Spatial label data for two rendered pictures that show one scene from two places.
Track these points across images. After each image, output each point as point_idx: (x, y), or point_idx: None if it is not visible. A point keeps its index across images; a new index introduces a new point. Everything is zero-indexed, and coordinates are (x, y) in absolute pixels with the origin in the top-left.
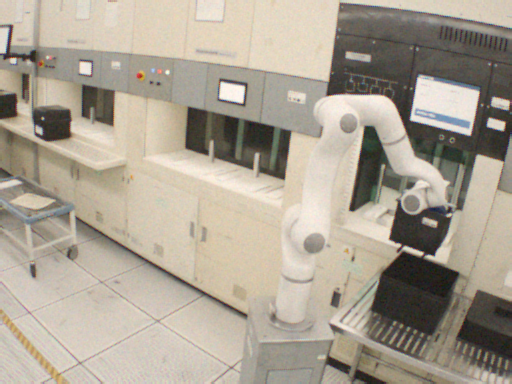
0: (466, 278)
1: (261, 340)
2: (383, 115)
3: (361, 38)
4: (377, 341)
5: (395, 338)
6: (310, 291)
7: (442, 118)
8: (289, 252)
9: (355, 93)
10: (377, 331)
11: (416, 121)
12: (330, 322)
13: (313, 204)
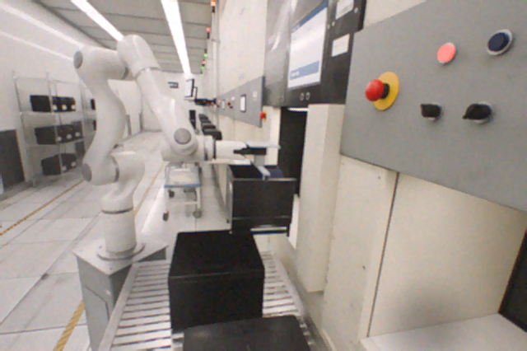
0: (321, 298)
1: (73, 251)
2: (120, 51)
3: (272, 18)
4: (123, 297)
5: (139, 305)
6: (117, 225)
7: (302, 72)
8: (113, 187)
9: (270, 77)
10: (142, 290)
11: (291, 86)
12: (132, 264)
13: (93, 140)
